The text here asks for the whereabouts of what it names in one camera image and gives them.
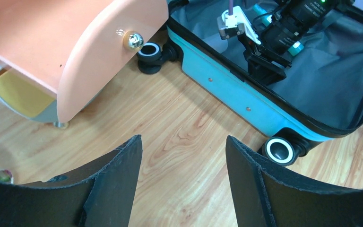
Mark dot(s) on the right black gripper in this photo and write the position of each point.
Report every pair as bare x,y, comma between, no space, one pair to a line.
264,63

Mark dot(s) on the round pastel drawer cabinet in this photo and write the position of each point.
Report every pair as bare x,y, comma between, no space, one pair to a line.
57,55

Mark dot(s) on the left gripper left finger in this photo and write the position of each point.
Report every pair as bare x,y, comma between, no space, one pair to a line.
97,194

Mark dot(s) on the floral patterned placemat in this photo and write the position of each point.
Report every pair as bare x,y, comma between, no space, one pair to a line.
6,176

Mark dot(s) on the teal tube with barcode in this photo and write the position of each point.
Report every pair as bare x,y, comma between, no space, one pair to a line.
279,30

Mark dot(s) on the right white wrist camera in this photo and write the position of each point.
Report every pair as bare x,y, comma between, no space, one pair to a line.
230,25

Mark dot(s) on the pink and teal kids suitcase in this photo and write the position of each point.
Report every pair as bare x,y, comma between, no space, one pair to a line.
320,99

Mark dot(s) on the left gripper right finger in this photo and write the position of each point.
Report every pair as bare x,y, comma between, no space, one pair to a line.
266,194

